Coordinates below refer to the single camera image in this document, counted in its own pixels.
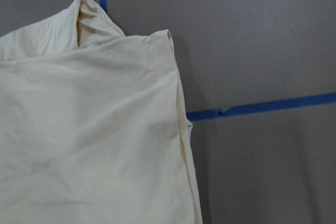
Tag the beige long-sleeve printed shirt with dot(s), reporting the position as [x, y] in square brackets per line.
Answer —
[93, 124]

